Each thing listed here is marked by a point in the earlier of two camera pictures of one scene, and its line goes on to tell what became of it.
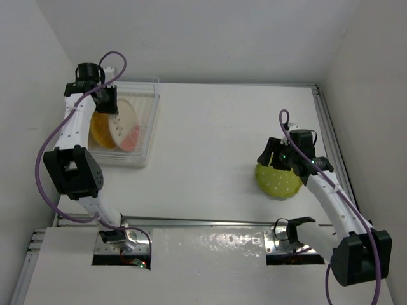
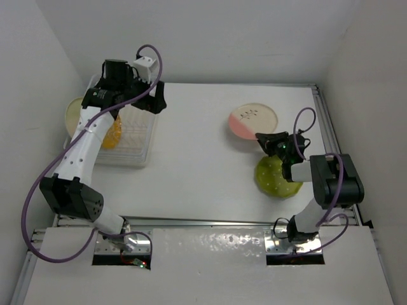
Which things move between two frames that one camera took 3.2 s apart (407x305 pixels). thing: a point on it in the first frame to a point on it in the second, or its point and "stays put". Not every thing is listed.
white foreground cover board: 188,266 stays put
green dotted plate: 278,183 stays put
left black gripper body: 106,104 to 133,86
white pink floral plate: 124,126 to 247,120
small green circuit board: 140,264 stays put
